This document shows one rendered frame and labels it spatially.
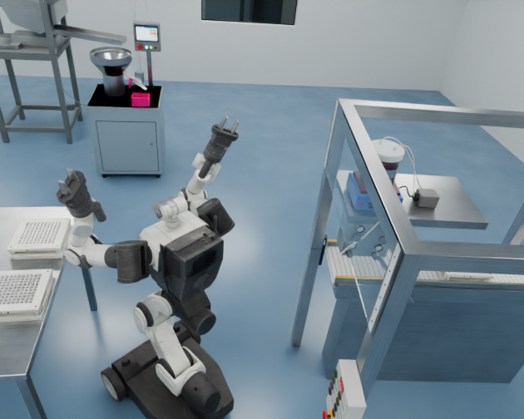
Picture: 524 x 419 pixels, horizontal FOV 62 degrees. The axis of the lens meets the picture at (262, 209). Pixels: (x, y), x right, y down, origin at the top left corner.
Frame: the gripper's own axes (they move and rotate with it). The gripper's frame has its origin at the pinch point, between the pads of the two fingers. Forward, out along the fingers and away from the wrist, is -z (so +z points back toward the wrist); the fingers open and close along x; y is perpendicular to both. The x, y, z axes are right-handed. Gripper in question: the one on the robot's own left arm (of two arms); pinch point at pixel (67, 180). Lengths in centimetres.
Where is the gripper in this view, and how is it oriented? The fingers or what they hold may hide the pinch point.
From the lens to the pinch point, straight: 155.8
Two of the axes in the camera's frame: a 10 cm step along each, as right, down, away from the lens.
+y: 9.5, 3.0, -0.6
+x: 2.9, -8.1, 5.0
